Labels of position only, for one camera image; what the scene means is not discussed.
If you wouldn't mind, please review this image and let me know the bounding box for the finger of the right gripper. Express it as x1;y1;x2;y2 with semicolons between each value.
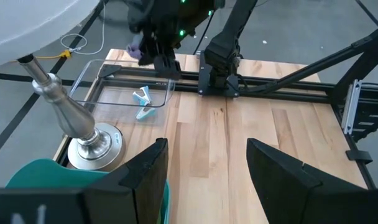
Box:
153;39;183;80
138;30;158;67

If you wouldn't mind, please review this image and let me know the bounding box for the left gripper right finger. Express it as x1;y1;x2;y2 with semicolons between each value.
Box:
246;138;336;224

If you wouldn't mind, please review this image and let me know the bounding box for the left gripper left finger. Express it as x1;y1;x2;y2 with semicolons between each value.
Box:
83;138;170;224

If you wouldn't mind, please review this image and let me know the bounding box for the purple staple remover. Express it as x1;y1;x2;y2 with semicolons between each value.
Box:
125;33;144;60

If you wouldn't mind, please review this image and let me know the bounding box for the light blue staple remover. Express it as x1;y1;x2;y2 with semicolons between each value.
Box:
132;85;153;107

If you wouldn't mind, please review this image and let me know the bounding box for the clear plastic container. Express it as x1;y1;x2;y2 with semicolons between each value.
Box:
69;58;177;125

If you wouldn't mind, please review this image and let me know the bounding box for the teal plastic bin with label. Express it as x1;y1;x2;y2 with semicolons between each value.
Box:
4;157;172;224

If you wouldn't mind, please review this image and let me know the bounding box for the silver table lamp white shade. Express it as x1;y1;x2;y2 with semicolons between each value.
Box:
0;0;127;172

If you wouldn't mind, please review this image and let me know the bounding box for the white floor cable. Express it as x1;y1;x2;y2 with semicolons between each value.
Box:
60;0;106;57

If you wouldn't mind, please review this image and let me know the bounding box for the yellow extension cable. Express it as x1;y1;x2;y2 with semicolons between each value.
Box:
35;49;73;60

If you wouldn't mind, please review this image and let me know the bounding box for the black aluminium table frame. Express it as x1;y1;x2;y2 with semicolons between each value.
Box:
95;20;378;191

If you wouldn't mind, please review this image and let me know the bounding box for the silver aluminium bracket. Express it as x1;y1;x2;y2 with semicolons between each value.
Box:
341;78;363;136

